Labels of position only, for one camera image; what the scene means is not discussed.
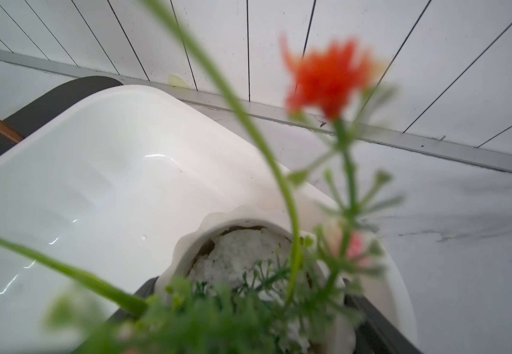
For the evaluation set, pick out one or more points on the small red flower potted plant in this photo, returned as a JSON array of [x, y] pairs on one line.
[[278, 303]]

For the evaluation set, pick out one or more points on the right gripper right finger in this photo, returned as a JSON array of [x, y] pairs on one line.
[[376, 334]]

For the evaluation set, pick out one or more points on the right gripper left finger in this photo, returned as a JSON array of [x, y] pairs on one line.
[[98, 308]]

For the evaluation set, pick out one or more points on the white rectangular storage tray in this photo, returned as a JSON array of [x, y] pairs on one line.
[[111, 185]]

